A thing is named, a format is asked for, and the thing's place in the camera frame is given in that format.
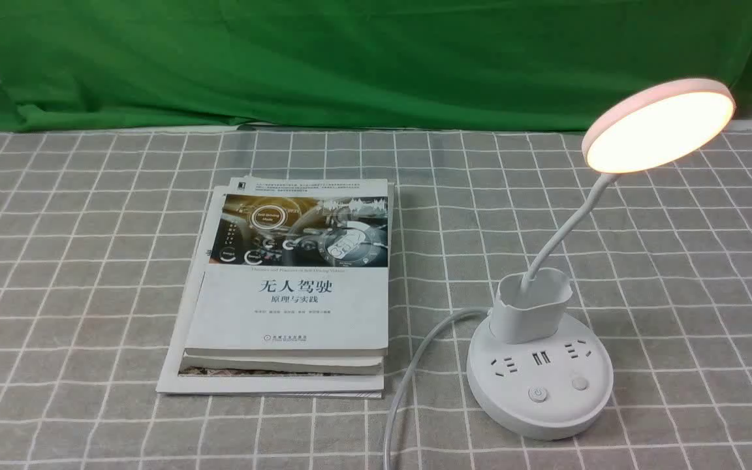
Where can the white desk lamp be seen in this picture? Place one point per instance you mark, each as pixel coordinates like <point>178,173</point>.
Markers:
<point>531,366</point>

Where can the grey checkered tablecloth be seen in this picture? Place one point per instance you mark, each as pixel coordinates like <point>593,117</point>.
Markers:
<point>96,236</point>

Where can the large white bottom magazine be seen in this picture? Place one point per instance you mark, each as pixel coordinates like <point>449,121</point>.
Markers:
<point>180,365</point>

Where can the green backdrop cloth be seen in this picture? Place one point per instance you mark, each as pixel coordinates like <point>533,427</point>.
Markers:
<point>450,65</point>

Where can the white self-driving book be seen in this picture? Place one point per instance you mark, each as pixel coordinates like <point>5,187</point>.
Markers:
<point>297,287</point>

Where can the middle white book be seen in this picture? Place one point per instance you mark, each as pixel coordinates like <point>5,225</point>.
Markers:
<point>271,364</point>

